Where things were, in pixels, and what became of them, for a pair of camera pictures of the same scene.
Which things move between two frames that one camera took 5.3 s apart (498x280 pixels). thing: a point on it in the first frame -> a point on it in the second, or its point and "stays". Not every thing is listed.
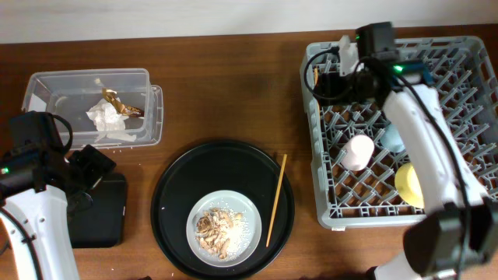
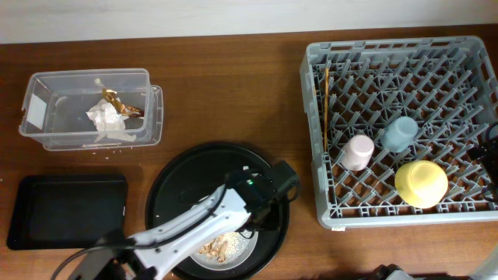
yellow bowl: x=408 y=185 stays
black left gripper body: x=88 y=170 -> x=274 y=201
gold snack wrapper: x=110 y=95 stays
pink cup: x=358 y=152 stays
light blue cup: x=391 y=139 stays
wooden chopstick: x=316 y=75 -> x=326 y=99
